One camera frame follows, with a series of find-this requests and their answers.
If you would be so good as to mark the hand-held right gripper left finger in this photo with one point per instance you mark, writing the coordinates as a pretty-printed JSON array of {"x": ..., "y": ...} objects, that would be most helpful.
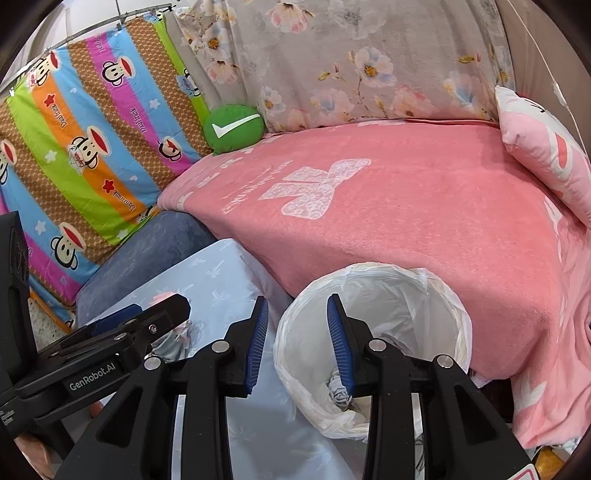
[{"x": 257, "y": 346}]

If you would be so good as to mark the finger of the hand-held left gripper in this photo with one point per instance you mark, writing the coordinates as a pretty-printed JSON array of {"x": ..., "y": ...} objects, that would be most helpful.
[
  {"x": 117, "y": 317},
  {"x": 159, "y": 314}
]

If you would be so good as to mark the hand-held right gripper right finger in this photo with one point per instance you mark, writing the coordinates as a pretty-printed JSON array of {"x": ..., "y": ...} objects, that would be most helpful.
[{"x": 339, "y": 346}]

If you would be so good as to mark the grey satin pouch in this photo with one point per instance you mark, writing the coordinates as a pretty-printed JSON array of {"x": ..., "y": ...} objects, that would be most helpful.
[{"x": 173, "y": 346}]

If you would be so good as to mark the grey paper ball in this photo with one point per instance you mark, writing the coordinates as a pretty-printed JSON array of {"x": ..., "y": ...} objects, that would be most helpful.
[{"x": 340, "y": 398}]

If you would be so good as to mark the white-lined trash bin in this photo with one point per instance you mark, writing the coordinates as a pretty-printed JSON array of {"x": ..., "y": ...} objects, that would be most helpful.
[{"x": 406, "y": 314}]

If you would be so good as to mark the beige pink cloth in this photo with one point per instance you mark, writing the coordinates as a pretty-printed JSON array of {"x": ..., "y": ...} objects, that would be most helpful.
[{"x": 162, "y": 297}]

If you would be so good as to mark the blue grey cushion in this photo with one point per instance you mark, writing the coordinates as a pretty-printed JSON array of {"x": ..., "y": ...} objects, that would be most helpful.
[{"x": 147, "y": 249}]

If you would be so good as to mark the pink blanket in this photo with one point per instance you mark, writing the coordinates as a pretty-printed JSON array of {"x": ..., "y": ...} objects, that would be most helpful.
[{"x": 392, "y": 221}]

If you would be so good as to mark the colourful monkey print pillow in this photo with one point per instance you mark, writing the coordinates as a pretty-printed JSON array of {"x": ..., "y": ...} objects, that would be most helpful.
[{"x": 83, "y": 161}]

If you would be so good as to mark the green round cushion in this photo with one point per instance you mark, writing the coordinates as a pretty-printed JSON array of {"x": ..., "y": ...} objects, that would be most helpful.
[{"x": 233, "y": 129}]

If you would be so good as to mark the yellow object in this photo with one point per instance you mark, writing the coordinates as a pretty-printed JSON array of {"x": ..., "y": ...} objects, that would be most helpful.
[{"x": 554, "y": 461}]

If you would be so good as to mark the floral cushion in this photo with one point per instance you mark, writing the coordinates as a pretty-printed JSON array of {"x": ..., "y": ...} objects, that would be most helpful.
[{"x": 346, "y": 60}]

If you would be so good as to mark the metal rod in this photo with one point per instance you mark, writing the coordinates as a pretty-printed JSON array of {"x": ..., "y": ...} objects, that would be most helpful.
[{"x": 83, "y": 28}]

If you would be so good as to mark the pink printed pillow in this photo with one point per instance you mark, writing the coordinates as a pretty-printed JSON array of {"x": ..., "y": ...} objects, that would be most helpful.
[{"x": 549, "y": 143}]

